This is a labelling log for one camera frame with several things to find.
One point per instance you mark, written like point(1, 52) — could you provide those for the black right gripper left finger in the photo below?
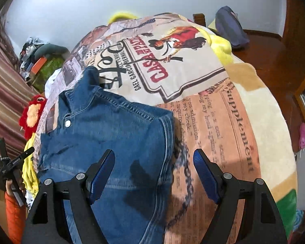
point(47, 220)

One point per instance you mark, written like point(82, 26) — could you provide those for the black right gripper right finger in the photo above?
point(261, 221)

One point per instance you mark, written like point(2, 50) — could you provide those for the blue denim jacket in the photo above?
point(132, 207)

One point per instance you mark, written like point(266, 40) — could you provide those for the orange sleeve forearm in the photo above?
point(16, 218)

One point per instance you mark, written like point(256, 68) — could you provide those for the left hand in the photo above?
point(10, 187)

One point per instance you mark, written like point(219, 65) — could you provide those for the yellow cloth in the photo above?
point(30, 177)

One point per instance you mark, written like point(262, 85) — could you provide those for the red plush toy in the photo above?
point(31, 115)

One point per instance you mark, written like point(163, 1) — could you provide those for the striped maroon curtain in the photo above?
point(14, 97)

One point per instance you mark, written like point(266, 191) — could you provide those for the pink slipper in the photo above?
point(302, 136)

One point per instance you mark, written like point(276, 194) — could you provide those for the orange shoe box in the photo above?
point(38, 65)

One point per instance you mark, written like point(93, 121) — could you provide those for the dark grey pillow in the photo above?
point(49, 49)

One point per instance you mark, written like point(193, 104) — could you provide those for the printed newspaper pattern blanket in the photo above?
point(219, 105)

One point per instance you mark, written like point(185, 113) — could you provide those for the yellow plush pillow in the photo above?
point(120, 16)

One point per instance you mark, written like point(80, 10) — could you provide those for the blue grey backpack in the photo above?
point(229, 27)

